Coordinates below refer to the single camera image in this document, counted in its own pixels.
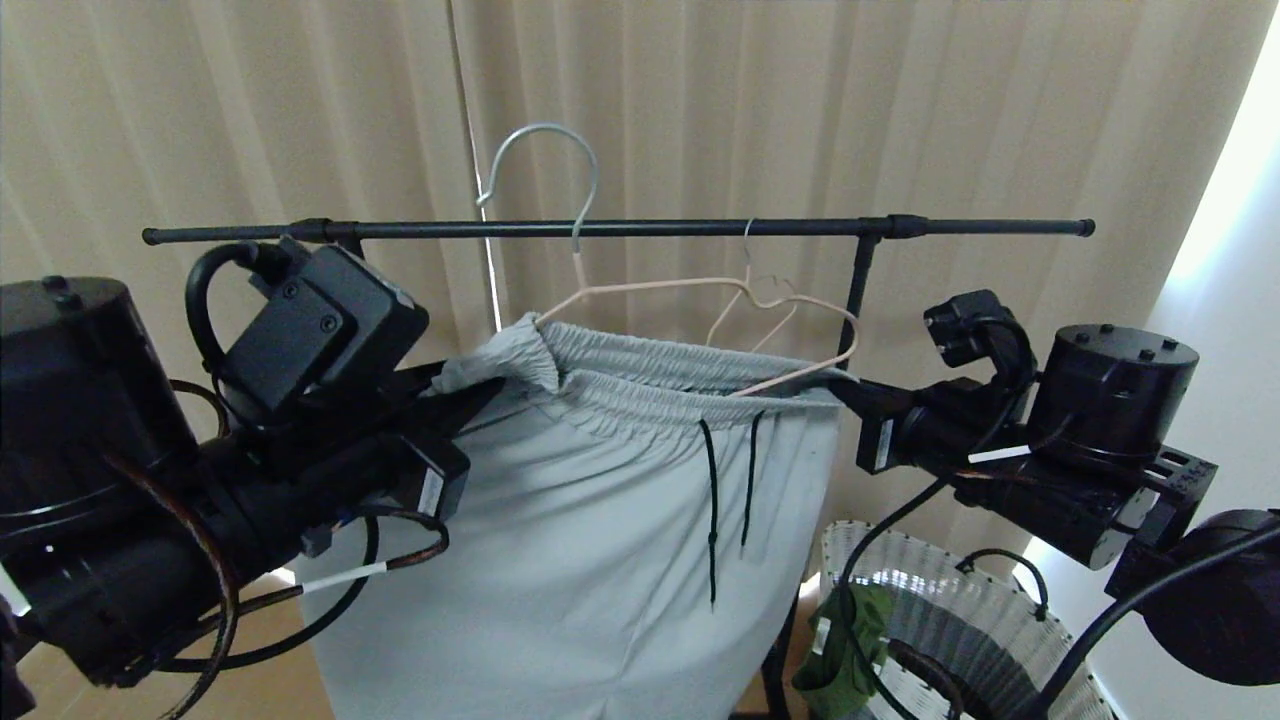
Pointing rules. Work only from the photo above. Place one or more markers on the black clothes rack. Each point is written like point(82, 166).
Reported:
point(950, 227)

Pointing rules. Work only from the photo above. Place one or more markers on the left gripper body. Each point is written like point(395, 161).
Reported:
point(280, 490)

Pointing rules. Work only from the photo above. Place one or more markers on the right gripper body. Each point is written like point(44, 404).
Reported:
point(940, 430)

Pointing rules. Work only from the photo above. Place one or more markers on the beige curtain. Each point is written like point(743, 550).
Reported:
point(250, 120)

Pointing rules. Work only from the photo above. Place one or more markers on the green garment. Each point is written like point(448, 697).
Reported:
point(845, 650)

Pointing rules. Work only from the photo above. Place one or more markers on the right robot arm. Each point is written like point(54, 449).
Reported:
point(1110, 400)

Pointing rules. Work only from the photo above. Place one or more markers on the white laundry basket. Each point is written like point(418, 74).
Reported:
point(960, 610)

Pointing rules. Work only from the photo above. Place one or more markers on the pale grey shorts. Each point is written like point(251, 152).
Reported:
point(580, 560)

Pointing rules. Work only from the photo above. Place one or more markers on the pink clothes hanger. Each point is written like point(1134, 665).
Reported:
point(748, 255)
point(650, 286)

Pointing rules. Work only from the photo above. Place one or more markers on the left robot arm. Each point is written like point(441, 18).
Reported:
point(70, 400)

